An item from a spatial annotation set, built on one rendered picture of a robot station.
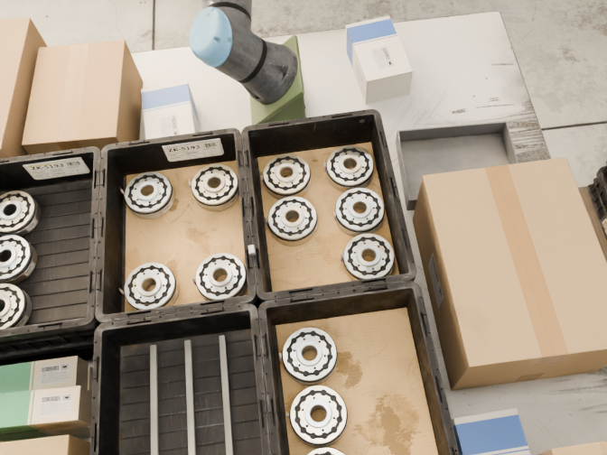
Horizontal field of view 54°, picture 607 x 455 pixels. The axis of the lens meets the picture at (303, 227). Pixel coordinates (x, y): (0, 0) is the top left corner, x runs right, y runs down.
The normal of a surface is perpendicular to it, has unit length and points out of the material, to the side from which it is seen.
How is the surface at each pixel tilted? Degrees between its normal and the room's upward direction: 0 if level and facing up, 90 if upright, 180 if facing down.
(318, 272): 0
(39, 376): 0
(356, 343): 0
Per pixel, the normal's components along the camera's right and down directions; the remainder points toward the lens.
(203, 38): -0.68, -0.15
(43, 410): -0.05, -0.45
